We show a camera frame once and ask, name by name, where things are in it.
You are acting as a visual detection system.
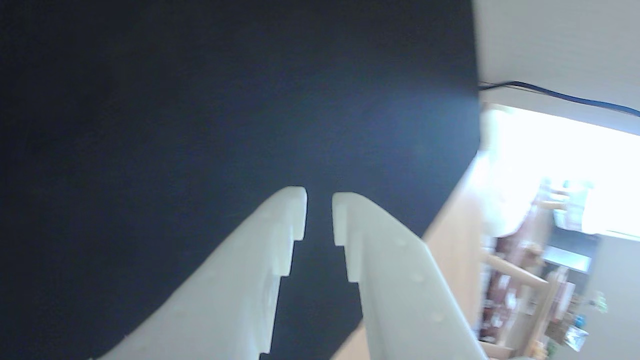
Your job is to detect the bright window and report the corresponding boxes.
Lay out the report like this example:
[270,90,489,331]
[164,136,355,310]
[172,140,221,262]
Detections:
[481,104,640,242]

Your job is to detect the black desk mat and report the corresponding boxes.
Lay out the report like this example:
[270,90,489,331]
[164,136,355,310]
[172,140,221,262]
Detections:
[0,0,482,360]

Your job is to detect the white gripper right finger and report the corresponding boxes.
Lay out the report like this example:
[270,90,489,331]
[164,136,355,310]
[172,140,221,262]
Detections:
[331,191,489,360]

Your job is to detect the wooden chair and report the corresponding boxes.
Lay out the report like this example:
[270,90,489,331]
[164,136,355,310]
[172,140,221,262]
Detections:
[481,240,568,360]

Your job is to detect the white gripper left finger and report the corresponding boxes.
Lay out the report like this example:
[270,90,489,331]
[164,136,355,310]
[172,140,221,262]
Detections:
[95,185,309,360]

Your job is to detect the dark cable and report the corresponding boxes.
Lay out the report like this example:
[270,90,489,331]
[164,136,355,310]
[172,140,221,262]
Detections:
[478,80,640,119]

